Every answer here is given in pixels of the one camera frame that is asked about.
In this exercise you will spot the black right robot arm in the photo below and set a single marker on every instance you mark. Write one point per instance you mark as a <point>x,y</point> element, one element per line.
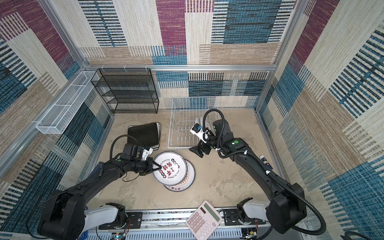
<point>285,209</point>

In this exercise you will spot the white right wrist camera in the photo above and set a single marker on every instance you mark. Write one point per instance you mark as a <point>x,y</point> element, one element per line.
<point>198,131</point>

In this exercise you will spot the pink calculator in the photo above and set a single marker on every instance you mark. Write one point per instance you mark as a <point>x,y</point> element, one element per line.
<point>204,221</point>

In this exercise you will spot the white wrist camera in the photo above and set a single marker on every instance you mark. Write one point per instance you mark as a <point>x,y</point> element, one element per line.
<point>146,151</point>
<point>198,131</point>

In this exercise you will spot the white wire wall basket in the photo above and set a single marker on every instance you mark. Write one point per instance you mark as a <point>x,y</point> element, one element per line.
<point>62,112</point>

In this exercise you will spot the aluminium front rail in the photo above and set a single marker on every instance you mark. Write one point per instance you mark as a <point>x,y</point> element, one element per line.
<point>171,225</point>

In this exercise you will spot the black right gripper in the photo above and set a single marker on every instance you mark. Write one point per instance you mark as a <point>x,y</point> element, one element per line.
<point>202,145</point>

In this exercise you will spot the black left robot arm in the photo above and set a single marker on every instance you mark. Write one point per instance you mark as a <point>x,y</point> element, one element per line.
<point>64,216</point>

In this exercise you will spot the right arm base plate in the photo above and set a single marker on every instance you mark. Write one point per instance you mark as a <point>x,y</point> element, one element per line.
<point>231,218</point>

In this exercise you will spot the small blue white tube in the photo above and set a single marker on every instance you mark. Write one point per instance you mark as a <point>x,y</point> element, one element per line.
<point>266,162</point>

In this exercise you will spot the black mesh shelf rack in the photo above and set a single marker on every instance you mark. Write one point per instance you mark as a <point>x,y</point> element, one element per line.
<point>129,90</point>

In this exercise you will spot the black square plate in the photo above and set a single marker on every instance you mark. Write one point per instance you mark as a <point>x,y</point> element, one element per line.
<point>144,135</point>

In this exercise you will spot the white square plate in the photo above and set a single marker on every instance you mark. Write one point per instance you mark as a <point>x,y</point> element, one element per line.
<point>156,147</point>

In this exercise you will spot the blue book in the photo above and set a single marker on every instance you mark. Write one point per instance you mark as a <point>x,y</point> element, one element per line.
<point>96,169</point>

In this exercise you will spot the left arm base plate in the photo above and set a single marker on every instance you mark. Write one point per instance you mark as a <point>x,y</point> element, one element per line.
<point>131,220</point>

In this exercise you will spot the white round plate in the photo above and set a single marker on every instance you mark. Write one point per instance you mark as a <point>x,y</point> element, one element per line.
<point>199,120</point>
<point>187,182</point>
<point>174,169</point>

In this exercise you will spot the white wire dish rack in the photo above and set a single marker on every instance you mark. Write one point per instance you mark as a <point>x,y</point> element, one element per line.
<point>184,111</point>

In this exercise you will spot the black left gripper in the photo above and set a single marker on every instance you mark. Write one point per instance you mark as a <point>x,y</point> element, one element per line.
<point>149,166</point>

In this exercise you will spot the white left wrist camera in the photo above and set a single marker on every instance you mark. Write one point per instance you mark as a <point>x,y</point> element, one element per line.
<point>146,151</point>

